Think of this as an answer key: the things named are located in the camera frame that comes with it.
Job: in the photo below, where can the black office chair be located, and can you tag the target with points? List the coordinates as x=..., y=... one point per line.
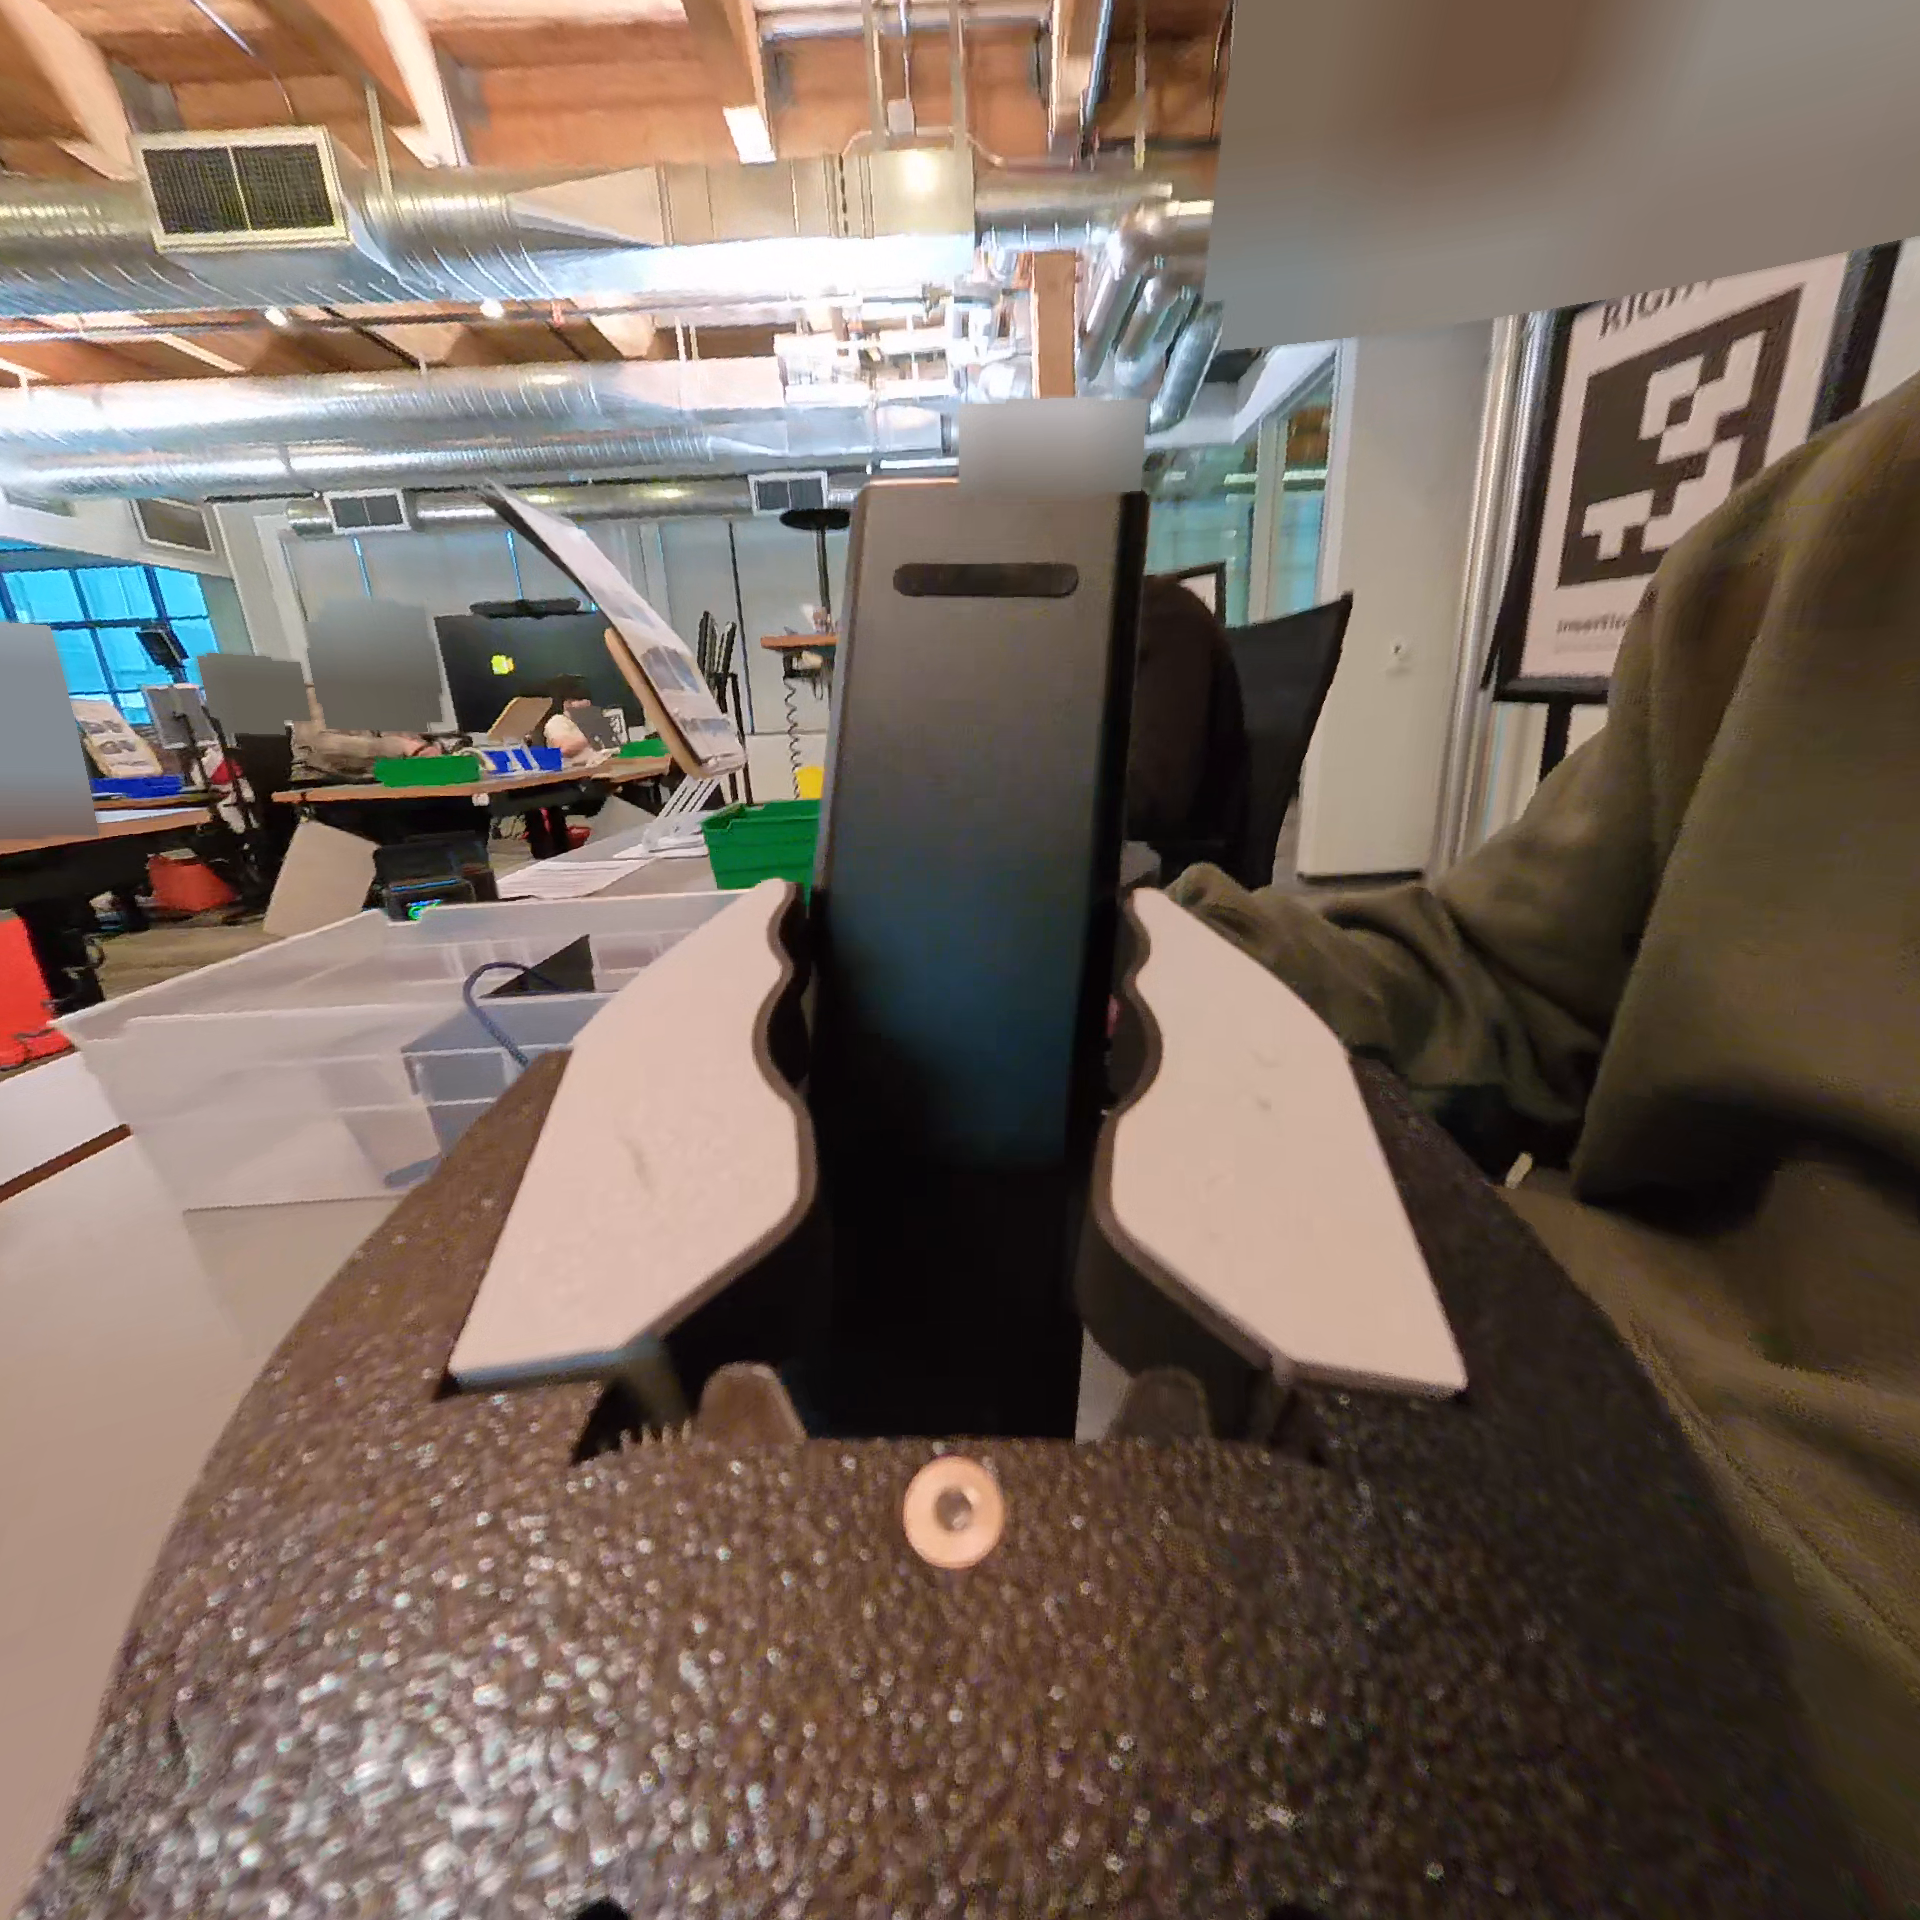
x=1290, y=720

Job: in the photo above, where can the orange red container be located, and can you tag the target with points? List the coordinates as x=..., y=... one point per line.
x=30, y=991

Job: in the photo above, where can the blue plastic bin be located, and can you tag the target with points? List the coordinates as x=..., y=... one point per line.
x=524, y=759

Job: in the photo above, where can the black computer monitor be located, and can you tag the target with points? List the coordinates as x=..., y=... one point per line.
x=524, y=661

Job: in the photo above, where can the white desk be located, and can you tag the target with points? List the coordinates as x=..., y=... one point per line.
x=120, y=1351

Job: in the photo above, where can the white ceiling vent grille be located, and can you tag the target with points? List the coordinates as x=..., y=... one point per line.
x=241, y=189

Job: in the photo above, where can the white paper sheets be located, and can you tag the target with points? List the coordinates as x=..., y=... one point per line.
x=600, y=870

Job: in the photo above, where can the black floor lamp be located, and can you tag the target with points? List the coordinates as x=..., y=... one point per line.
x=823, y=600

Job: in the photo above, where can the black metal usb hub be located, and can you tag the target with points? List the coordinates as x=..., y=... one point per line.
x=975, y=780

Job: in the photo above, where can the silver ceiling air duct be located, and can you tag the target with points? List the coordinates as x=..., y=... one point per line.
x=480, y=225
x=451, y=413

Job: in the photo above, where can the small green plastic bin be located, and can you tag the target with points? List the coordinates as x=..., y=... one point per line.
x=429, y=770

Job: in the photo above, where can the black device with teal light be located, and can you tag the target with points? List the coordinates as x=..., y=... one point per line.
x=433, y=878

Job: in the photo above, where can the tilted display board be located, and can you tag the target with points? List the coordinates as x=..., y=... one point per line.
x=630, y=631

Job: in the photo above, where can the clear plastic storage bin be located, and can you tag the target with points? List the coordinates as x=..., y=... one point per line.
x=285, y=1065

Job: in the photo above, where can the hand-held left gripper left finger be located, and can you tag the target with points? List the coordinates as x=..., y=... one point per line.
x=645, y=1154

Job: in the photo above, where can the white laptop stand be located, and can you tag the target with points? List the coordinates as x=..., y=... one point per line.
x=692, y=811

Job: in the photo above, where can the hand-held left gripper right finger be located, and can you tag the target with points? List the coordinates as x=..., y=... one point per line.
x=1275, y=1184

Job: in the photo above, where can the wooden ceiling post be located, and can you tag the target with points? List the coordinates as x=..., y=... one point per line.
x=1055, y=323

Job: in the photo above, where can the person's olive sweatshirt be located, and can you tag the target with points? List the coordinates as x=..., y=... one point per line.
x=1771, y=1424

